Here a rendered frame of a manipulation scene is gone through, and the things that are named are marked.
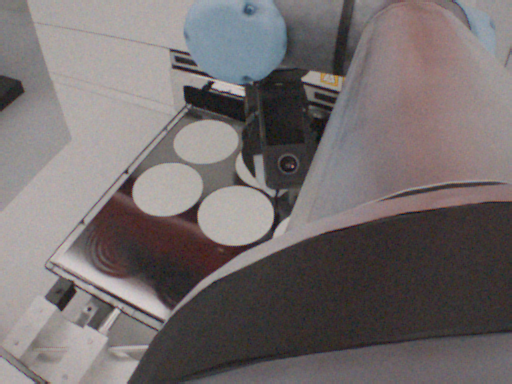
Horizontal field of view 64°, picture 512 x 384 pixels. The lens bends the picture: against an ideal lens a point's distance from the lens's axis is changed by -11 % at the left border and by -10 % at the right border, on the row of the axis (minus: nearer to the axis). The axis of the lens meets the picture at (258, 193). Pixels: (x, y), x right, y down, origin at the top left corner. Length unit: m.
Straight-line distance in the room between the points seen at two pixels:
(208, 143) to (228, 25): 0.41
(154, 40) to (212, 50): 0.49
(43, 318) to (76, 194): 0.29
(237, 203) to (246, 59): 0.33
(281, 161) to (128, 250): 0.24
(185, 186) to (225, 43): 0.36
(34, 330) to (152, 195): 0.24
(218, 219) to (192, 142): 0.16
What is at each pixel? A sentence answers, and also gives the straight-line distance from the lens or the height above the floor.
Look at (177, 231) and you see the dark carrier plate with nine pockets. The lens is 0.59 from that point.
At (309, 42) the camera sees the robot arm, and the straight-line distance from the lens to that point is 0.32.
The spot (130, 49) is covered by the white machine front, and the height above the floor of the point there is 0.96.
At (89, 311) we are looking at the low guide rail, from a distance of 0.62.
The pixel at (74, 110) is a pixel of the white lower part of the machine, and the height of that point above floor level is 0.75.
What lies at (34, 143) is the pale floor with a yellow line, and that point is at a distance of 2.33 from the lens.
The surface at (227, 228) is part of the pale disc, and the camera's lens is 0.59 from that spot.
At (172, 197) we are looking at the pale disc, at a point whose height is 0.90.
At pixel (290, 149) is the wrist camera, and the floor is 1.05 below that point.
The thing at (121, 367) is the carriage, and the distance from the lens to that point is 0.54.
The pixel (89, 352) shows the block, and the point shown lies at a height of 0.91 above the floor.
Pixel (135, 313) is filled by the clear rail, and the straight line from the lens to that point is 0.54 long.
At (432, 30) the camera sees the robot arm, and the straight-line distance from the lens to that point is 0.17.
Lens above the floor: 1.37
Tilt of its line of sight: 49 degrees down
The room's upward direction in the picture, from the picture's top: straight up
